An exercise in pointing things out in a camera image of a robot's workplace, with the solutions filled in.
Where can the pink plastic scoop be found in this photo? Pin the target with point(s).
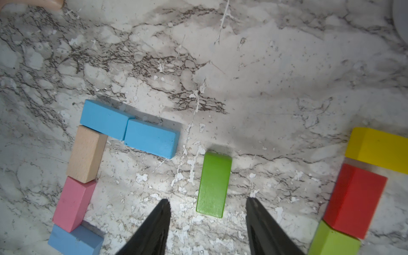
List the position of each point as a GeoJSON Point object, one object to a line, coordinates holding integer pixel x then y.
{"type": "Point", "coordinates": [54, 5]}

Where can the light blue block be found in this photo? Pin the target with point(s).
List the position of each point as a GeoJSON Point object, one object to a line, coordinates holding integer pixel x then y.
{"type": "Point", "coordinates": [105, 119]}
{"type": "Point", "coordinates": [81, 241]}

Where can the lime green block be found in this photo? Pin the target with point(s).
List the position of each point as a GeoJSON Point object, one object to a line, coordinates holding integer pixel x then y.
{"type": "Point", "coordinates": [328, 241]}

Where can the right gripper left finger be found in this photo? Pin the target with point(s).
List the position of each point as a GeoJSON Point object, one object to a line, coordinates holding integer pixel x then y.
{"type": "Point", "coordinates": [151, 236]}

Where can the red block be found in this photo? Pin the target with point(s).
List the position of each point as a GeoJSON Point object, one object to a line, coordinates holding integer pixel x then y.
{"type": "Point", "coordinates": [354, 200]}

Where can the dark green block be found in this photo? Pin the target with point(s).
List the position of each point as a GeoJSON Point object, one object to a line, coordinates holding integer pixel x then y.
{"type": "Point", "coordinates": [214, 184]}

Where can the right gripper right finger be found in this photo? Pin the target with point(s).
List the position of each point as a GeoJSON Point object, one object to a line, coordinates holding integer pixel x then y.
{"type": "Point", "coordinates": [265, 235]}

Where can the pink block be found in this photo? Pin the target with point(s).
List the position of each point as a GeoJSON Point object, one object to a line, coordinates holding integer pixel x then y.
{"type": "Point", "coordinates": [73, 204]}

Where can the natural wood block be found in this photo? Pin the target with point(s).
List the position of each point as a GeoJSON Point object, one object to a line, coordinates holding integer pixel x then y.
{"type": "Point", "coordinates": [86, 154]}

